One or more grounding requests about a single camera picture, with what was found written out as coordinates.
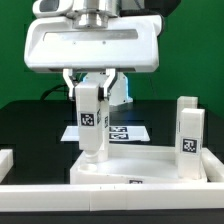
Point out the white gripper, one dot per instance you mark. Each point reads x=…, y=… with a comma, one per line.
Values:
x=127, y=44

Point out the fiducial marker sheet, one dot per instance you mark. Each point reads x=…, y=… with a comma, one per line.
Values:
x=116, y=133

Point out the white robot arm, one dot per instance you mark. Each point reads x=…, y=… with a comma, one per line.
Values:
x=94, y=14

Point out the white L-shaped obstacle fence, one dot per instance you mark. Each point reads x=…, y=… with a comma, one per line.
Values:
x=99, y=197

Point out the white desk tabletop panel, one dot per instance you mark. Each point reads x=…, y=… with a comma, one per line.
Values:
x=132, y=164

